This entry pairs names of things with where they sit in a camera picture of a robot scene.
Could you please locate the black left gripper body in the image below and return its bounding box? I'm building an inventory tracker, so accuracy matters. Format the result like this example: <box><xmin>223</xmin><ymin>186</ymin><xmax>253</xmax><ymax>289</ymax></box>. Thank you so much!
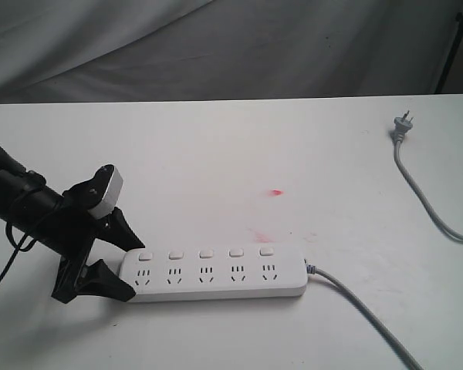
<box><xmin>52</xmin><ymin>174</ymin><xmax>99</xmax><ymax>303</ymax></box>

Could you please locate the white five-outlet power strip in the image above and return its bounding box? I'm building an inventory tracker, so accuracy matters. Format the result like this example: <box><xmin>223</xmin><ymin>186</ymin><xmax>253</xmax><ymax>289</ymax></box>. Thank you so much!
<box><xmin>119</xmin><ymin>243</ymin><xmax>308</xmax><ymax>303</ymax></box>

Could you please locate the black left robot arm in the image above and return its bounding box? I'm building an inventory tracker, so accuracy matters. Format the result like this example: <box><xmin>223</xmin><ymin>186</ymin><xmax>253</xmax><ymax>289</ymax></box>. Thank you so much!
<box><xmin>0</xmin><ymin>147</ymin><xmax>144</xmax><ymax>304</ymax></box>

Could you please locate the grey backdrop cloth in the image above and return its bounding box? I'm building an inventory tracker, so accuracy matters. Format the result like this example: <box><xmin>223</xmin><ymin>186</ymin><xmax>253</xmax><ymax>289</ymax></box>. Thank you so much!
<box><xmin>0</xmin><ymin>1</ymin><xmax>463</xmax><ymax>103</ymax></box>

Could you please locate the black tripod stand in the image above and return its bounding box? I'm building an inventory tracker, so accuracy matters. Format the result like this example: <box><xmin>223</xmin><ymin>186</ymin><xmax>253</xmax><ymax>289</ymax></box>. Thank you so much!
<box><xmin>434</xmin><ymin>9</ymin><xmax>463</xmax><ymax>94</ymax></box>

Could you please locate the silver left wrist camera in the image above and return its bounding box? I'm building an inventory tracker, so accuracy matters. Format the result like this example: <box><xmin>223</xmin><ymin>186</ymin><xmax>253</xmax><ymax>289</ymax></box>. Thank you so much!
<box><xmin>88</xmin><ymin>164</ymin><xmax>123</xmax><ymax>220</ymax></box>

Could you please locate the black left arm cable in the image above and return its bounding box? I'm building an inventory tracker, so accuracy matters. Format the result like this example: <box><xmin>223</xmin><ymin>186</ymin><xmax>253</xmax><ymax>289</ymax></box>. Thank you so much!
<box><xmin>0</xmin><ymin>179</ymin><xmax>69</xmax><ymax>300</ymax></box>

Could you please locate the grey cable with plug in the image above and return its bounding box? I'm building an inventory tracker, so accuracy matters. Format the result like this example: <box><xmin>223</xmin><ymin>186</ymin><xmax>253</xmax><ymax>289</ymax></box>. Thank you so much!
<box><xmin>303</xmin><ymin>109</ymin><xmax>463</xmax><ymax>370</ymax></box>

